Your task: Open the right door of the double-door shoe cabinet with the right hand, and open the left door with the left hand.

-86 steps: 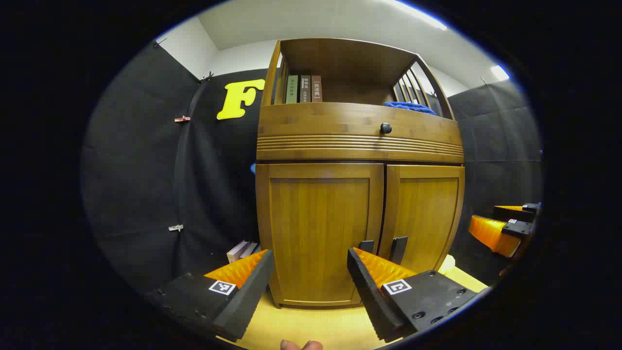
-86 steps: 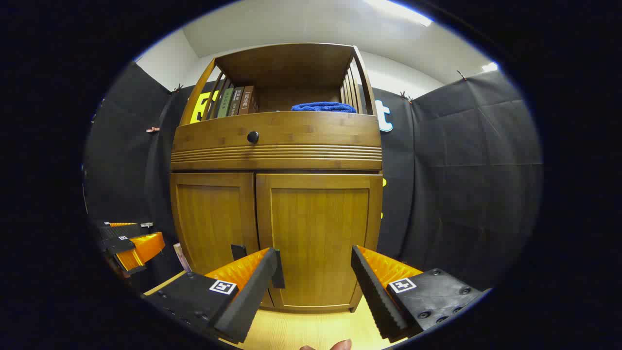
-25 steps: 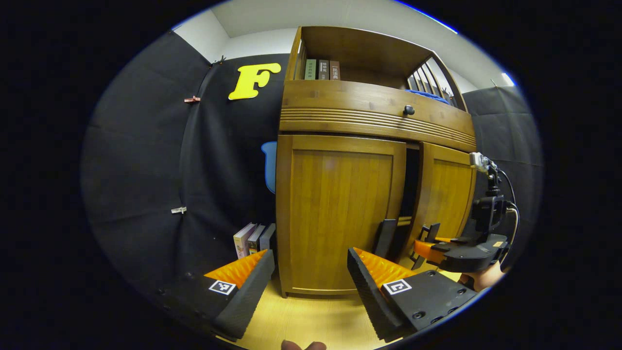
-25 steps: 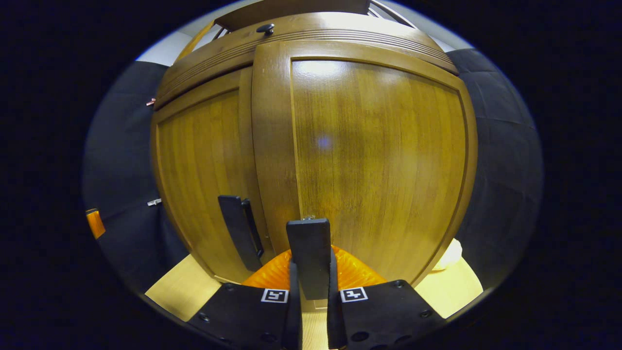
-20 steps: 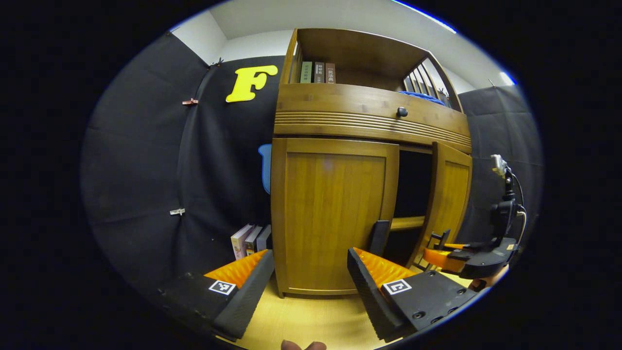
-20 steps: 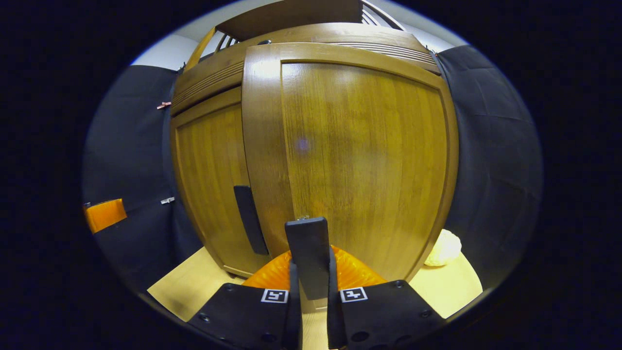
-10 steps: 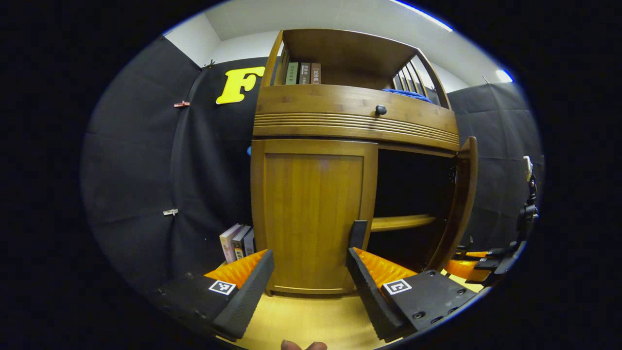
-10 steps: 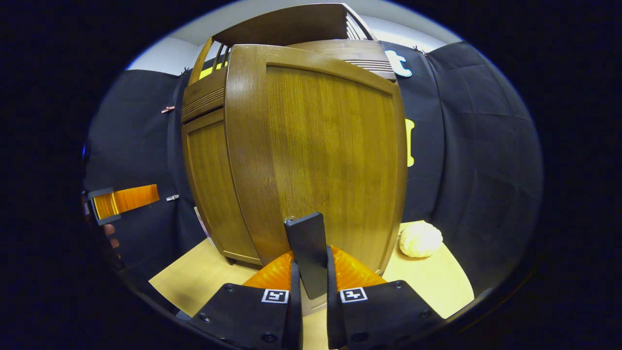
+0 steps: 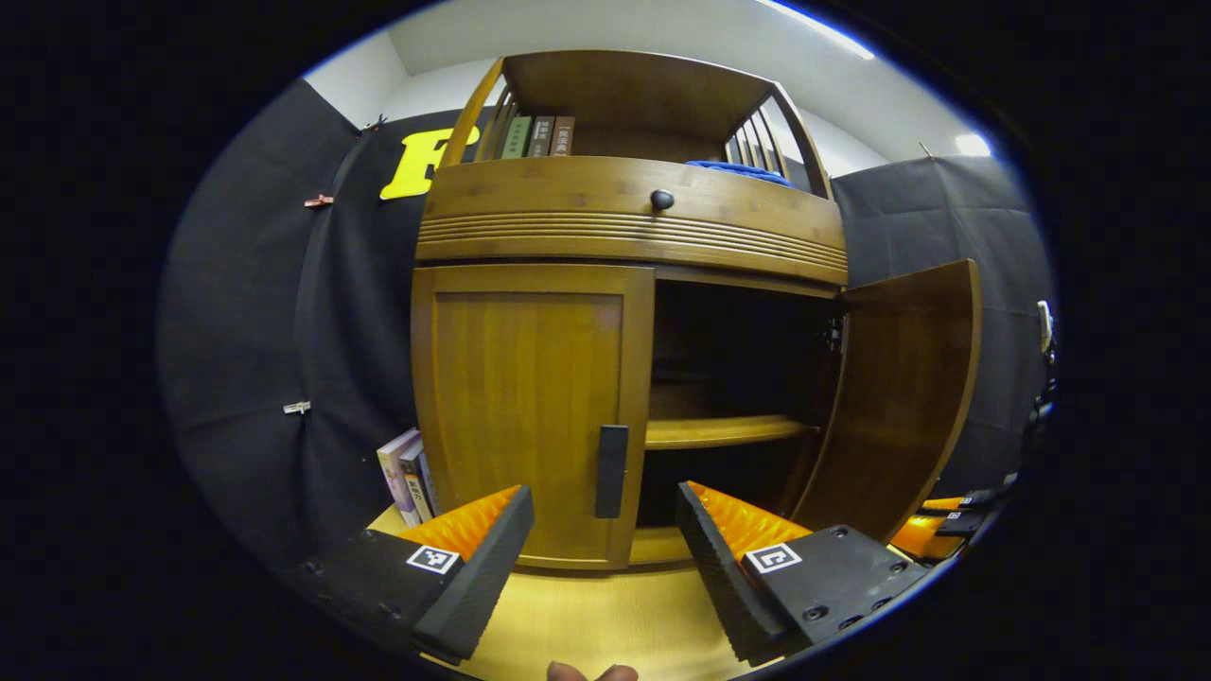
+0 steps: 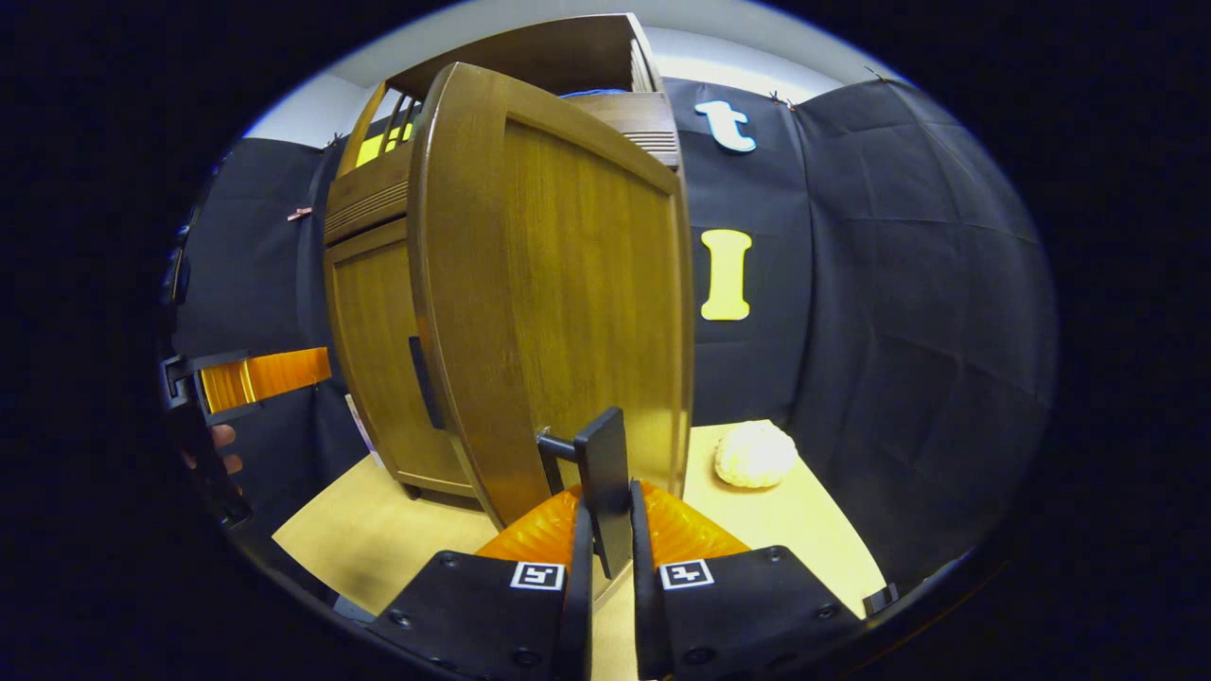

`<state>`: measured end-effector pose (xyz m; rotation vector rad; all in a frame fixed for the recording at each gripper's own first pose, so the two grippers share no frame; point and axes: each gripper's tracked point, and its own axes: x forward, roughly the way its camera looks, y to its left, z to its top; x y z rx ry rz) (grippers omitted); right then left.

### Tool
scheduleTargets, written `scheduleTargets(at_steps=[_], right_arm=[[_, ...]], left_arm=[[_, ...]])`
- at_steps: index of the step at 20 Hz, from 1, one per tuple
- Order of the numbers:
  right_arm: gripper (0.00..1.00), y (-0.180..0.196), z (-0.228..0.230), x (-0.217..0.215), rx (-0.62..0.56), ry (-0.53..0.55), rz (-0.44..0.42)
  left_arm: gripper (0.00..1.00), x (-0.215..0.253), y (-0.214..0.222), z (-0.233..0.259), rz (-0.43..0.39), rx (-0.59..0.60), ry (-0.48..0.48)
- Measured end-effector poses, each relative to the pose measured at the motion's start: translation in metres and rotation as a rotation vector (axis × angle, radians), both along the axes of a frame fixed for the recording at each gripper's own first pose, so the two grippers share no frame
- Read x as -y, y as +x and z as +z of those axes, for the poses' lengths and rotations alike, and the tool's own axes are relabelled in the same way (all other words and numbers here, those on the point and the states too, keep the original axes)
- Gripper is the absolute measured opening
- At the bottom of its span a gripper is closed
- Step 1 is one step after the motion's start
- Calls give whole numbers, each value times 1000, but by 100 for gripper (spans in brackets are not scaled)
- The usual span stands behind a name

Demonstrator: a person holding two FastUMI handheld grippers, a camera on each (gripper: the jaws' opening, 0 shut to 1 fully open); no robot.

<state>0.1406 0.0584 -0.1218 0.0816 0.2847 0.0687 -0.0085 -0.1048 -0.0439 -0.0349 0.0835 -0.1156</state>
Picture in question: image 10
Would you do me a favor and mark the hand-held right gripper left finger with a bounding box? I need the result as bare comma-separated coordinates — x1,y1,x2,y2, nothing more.
367,485,596,681

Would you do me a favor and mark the black backdrop cloth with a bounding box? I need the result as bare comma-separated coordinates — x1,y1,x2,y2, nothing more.
166,76,1059,592

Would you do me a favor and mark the wooden shoe cabinet door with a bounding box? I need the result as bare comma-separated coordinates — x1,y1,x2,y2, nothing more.
409,61,696,533
326,219,474,499

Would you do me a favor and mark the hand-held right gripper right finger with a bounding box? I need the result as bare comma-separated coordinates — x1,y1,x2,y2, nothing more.
628,480,865,681

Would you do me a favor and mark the black door handle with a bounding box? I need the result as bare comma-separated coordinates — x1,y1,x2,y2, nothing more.
536,407,633,580
408,336,447,432

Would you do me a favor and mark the cream bumpy round object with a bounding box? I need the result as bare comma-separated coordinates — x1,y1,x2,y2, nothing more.
714,420,799,490

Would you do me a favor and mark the wooden shoe cabinet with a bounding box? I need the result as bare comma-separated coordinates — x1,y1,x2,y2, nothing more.
322,11,684,502

